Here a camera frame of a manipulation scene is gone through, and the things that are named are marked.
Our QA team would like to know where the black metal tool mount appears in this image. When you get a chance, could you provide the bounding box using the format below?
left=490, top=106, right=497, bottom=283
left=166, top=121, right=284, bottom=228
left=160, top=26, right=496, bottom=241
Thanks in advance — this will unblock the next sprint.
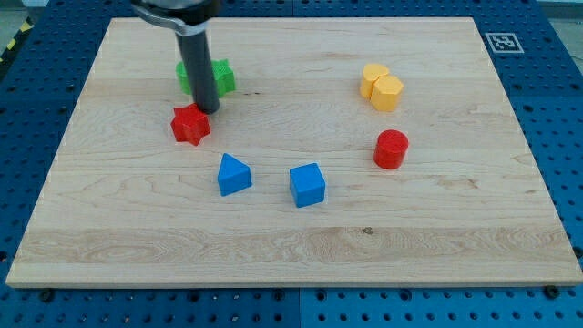
left=130, top=0, right=221, bottom=36

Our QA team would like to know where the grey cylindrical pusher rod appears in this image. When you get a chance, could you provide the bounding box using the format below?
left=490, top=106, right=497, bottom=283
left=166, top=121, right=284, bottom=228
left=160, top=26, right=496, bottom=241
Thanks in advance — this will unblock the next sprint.
left=177, top=31, right=220, bottom=115

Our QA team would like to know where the red star block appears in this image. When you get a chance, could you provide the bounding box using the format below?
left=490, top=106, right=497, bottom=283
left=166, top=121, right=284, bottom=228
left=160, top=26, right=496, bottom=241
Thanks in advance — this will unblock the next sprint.
left=170, top=103, right=211, bottom=146

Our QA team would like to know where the green star block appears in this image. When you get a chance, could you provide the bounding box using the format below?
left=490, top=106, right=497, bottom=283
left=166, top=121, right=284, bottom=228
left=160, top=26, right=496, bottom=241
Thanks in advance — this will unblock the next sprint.
left=175, top=59, right=236, bottom=97

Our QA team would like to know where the blue triangle block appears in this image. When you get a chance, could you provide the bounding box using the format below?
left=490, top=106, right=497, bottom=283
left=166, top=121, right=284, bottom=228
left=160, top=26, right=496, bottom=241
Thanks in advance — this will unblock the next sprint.
left=218, top=153, right=252, bottom=197

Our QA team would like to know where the blue cube block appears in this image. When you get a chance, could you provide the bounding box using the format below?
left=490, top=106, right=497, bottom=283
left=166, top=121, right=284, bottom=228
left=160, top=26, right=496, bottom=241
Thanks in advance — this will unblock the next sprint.
left=290, top=163, right=326, bottom=208

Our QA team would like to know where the yellow heart block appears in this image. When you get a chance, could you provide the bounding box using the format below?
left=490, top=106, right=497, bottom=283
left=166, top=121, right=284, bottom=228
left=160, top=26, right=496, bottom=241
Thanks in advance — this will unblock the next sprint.
left=360, top=63, right=390, bottom=99

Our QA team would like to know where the light wooden board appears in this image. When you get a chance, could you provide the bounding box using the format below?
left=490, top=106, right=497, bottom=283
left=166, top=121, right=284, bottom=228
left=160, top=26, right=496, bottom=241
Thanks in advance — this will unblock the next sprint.
left=6, top=17, right=582, bottom=289

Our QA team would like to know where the yellow hexagon block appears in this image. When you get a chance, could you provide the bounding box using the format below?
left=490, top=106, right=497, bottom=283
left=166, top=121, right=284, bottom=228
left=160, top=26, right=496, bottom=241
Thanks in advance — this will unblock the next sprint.
left=370, top=76, right=404, bottom=112

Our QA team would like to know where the red cylinder block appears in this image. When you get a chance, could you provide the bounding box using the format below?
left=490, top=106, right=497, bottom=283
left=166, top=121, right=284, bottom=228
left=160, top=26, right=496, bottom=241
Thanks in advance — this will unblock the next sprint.
left=373, top=129, right=409, bottom=169

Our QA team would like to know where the white fiducial marker tag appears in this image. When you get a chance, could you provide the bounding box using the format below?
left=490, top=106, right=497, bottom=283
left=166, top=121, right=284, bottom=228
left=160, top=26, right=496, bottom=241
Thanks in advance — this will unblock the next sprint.
left=486, top=32, right=524, bottom=54

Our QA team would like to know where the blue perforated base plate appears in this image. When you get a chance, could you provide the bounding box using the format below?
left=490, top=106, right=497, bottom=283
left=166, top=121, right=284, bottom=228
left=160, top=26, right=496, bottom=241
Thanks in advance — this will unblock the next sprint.
left=1, top=1, right=582, bottom=327

